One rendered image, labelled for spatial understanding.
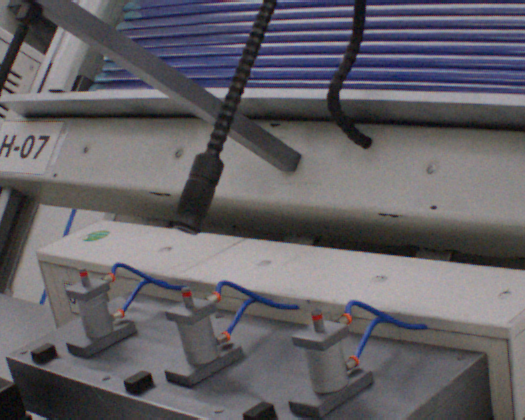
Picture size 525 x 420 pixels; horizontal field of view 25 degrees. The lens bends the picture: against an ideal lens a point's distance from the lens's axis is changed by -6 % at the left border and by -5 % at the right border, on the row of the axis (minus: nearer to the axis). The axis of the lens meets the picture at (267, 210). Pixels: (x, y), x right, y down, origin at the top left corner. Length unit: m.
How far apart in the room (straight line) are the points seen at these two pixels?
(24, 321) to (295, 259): 0.34
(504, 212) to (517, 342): 0.11
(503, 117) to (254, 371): 0.24
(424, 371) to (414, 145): 0.21
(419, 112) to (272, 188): 0.15
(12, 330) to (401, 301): 0.45
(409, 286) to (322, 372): 0.13
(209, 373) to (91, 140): 0.41
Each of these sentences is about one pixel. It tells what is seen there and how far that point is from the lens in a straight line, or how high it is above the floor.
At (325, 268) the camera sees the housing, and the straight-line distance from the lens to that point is 0.87.
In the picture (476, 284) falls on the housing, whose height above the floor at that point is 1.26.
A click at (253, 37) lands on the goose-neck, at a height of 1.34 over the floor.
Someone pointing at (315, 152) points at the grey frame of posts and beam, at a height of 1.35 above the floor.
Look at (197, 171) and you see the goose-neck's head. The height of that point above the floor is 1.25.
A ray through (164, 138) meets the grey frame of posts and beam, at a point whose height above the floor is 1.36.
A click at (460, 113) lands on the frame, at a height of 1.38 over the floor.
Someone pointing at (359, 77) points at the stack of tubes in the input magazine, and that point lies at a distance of 0.90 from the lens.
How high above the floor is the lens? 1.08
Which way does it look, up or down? 14 degrees up
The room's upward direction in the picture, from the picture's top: 19 degrees clockwise
